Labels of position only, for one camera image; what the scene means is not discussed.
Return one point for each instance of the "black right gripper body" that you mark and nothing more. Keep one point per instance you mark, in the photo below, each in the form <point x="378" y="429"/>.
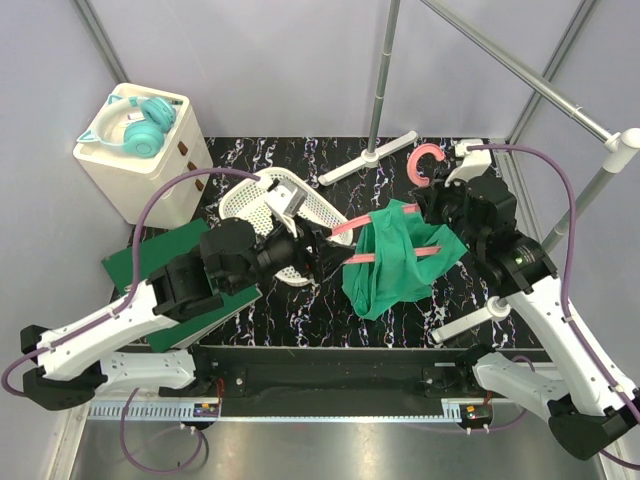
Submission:
<point x="445" y="204"/>

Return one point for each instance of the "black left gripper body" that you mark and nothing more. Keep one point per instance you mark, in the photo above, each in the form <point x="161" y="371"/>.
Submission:
<point x="311" y="262"/>

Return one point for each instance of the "pink plastic hanger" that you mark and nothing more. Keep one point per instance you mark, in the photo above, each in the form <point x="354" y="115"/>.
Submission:
<point x="418" y="180"/>

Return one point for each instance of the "green tank top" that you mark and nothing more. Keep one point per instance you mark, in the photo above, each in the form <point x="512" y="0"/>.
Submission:
<point x="410" y="255"/>

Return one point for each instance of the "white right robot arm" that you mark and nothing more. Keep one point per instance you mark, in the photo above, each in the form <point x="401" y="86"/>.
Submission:
<point x="593" y="403"/>

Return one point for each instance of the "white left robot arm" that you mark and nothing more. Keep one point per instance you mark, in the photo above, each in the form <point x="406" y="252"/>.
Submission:
<point x="76" y="362"/>

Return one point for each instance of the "white perforated plastic basket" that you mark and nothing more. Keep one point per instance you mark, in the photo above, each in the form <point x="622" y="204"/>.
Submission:
<point x="320" y="210"/>

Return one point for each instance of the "teal cat-ear headphones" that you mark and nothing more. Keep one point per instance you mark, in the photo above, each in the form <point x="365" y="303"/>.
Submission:
<point x="142" y="138"/>

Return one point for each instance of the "white drawer cabinet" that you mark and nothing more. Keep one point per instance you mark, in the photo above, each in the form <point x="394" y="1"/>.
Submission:
<point x="128" y="180"/>

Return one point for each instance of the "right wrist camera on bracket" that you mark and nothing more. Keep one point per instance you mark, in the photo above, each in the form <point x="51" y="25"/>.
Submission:
<point x="475" y="161"/>

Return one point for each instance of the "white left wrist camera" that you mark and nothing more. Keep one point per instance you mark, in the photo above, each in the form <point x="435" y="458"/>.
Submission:
<point x="284" y="200"/>

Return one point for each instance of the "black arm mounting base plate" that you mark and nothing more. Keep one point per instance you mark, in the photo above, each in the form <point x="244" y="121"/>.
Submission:
<point x="341" y="384"/>

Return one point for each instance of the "white slotted cable duct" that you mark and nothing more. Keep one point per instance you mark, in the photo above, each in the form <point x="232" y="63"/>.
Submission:
<point x="190" y="412"/>

